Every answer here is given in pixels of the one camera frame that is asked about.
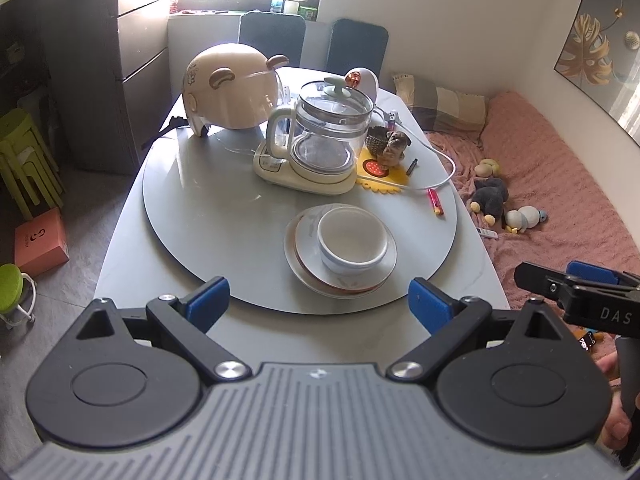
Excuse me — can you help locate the plain white bowl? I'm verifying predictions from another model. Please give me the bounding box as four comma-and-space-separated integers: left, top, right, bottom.
317, 207, 390, 275

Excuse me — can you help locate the floral bowl with orange rim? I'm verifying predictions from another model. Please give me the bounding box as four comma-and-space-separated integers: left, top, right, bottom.
293, 204, 398, 295

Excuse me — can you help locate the person's right hand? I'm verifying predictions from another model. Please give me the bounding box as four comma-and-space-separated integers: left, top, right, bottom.
597, 351, 639, 452

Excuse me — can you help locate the white blue plush toy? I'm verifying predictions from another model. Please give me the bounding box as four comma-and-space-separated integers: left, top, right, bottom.
504, 206, 548, 234

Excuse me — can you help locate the round grey lazy susan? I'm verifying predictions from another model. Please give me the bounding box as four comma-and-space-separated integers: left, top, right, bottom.
142, 128, 458, 315

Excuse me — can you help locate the white remote control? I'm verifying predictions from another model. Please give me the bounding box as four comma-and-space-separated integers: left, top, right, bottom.
476, 228, 499, 240

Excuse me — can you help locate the pink bed blanket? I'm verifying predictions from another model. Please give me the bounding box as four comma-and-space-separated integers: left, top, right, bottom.
427, 91, 639, 309

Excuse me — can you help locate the white plate under stack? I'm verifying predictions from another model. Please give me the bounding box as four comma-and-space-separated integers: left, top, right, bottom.
284, 204, 398, 299

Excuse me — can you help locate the pink and yellow lighter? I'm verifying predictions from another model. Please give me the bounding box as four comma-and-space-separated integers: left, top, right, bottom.
426, 188, 444, 217

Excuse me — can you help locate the black plush toy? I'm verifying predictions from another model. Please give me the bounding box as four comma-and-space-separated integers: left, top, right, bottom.
469, 177, 509, 226

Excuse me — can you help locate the yellow plush toy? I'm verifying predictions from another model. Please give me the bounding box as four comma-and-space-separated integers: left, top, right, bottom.
474, 158, 500, 179

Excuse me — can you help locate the orange cardboard box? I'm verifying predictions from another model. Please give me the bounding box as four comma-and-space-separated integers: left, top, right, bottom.
14, 208, 70, 278

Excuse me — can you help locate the yellow sunflower coaster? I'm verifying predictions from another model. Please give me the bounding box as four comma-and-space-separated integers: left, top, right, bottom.
356, 148, 409, 194

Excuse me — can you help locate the green round stool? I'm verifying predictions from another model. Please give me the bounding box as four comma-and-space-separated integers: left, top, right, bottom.
0, 263, 37, 330

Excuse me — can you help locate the brown dog figurine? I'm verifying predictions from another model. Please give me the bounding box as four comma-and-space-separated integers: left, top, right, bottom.
364, 127, 412, 168

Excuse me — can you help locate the glass kettle on cream base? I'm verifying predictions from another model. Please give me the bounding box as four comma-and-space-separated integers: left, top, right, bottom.
253, 76, 374, 196

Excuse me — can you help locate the checkered pillow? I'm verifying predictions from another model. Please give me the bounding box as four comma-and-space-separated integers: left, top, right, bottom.
393, 74, 488, 136

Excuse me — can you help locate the green plastic stool stack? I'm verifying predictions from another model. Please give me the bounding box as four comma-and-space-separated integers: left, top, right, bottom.
1, 108, 65, 221

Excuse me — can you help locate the beige bear helmet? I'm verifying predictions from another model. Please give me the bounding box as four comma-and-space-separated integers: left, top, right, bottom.
181, 44, 288, 136

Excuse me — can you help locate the white round lamp gadget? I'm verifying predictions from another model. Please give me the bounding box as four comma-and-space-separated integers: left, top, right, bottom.
345, 67, 378, 104

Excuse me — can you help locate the dark chair right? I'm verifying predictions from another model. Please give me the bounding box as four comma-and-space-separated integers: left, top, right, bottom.
326, 18, 390, 77

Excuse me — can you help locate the dark chair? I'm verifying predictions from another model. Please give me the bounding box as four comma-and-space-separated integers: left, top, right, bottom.
238, 11, 306, 67
326, 18, 390, 77

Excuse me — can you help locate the dark chair left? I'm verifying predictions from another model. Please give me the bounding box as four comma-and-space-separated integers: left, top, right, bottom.
238, 11, 306, 67

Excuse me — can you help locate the dark wooden cabinet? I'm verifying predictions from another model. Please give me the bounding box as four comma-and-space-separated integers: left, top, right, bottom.
35, 0, 174, 174

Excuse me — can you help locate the white power cable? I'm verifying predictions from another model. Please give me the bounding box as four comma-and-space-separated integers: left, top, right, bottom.
369, 104, 458, 194

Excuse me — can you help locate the gold leaf wall picture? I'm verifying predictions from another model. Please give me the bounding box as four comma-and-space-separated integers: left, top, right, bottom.
554, 0, 639, 141

